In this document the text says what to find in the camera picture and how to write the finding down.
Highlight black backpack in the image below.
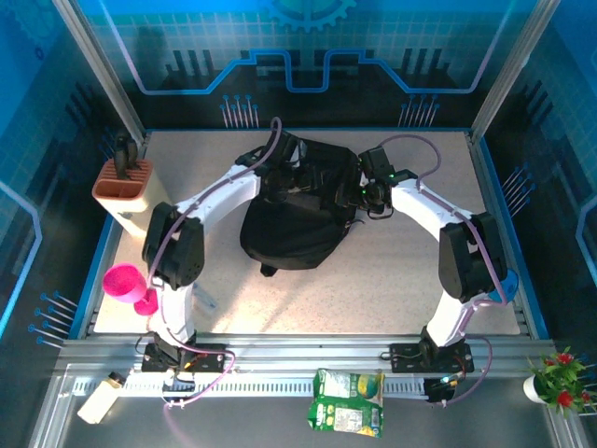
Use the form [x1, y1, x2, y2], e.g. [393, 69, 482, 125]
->
[238, 137, 363, 277]

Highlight green snack bag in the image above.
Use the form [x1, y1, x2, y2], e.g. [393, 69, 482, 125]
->
[307, 368, 386, 439]

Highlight clear plastic ruler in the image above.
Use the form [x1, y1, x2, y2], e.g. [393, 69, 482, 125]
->
[192, 283, 219, 313]

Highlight cream utensil holder terracotta top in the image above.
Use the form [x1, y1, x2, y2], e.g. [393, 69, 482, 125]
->
[91, 158, 174, 239]

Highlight blue plastic cup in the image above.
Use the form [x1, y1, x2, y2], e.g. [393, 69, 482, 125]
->
[489, 269, 521, 305]

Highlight pink plastic cup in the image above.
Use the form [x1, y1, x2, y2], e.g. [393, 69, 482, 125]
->
[103, 261, 160, 318]

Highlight black controller box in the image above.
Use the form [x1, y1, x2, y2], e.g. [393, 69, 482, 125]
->
[425, 376, 462, 403]

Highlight potted plant red flowers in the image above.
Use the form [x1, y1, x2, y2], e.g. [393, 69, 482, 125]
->
[521, 345, 597, 419]

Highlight white plastic bottle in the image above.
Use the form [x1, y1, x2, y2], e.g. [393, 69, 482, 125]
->
[76, 371, 126, 426]

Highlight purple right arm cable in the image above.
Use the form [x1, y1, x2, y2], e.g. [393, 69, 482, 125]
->
[376, 133, 510, 408]

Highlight aluminium mounting rail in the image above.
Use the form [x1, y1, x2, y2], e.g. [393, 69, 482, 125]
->
[54, 331, 557, 374]

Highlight black utensil handles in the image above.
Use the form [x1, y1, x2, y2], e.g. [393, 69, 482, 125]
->
[113, 132, 144, 181]

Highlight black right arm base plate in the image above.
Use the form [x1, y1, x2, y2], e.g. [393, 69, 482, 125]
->
[388, 343, 476, 374]

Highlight aluminium frame post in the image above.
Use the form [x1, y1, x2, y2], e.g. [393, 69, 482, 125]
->
[469, 0, 563, 141]
[51, 0, 146, 146]

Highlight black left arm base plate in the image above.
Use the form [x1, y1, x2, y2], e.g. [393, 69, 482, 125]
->
[141, 343, 229, 374]

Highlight white slotted cable duct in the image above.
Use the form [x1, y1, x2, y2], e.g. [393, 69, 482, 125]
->
[72, 372, 428, 399]

